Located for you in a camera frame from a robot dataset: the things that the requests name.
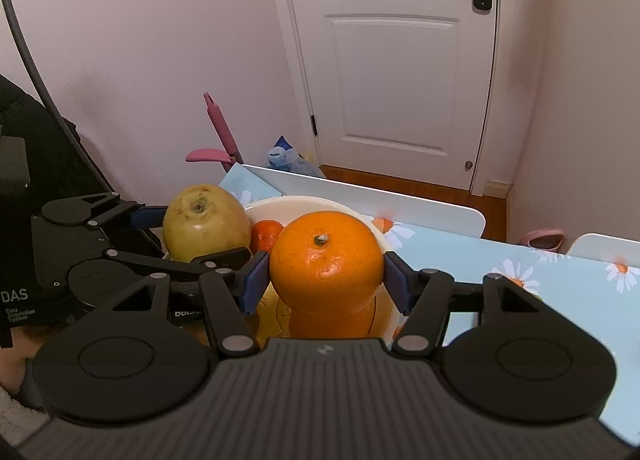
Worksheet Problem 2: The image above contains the pink handled tool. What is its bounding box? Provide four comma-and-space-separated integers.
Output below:
184, 92, 245, 174

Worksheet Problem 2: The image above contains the black curved cable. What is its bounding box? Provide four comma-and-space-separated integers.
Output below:
0, 0, 114, 194

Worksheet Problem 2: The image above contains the white chair back right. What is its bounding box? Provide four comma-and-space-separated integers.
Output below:
566, 232, 640, 267

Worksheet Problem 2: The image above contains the person left hand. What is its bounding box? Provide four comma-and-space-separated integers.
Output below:
0, 328, 39, 395

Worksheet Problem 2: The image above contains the yellow pear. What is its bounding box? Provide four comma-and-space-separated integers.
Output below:
163, 184, 252, 263

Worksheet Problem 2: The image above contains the blue daisy tablecloth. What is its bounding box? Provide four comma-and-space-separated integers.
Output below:
220, 164, 639, 445

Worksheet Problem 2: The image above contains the cream duck plate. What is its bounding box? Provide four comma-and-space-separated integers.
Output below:
245, 196, 400, 345

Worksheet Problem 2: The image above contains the small tangerine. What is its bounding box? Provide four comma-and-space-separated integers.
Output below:
250, 220, 284, 254

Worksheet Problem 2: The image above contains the pink object on floor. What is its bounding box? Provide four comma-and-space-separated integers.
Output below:
520, 228, 565, 252

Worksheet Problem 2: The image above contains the water bottle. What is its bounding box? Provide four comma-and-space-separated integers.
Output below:
267, 136, 324, 178

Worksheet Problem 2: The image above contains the orange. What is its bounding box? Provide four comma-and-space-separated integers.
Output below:
269, 211, 384, 317
288, 298, 375, 339

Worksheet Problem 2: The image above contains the white door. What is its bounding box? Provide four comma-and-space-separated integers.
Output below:
276, 0, 498, 190

